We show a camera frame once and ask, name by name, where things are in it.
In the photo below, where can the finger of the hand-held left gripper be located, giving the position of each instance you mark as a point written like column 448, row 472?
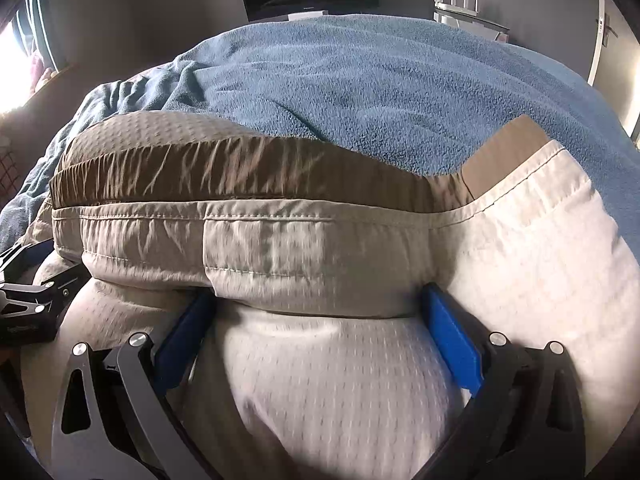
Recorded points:
column 27, row 255
column 55, row 285

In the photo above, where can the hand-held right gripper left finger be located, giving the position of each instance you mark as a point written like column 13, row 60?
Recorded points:
column 182, row 335

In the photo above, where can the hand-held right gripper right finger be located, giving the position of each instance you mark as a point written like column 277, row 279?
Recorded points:
column 452, row 335

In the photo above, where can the bright window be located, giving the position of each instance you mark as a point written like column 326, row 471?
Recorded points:
column 20, row 60

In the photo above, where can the blue fleece blanket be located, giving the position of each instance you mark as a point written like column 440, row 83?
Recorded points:
column 375, row 90

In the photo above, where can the white door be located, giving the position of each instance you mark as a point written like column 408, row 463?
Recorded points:
column 607, row 35

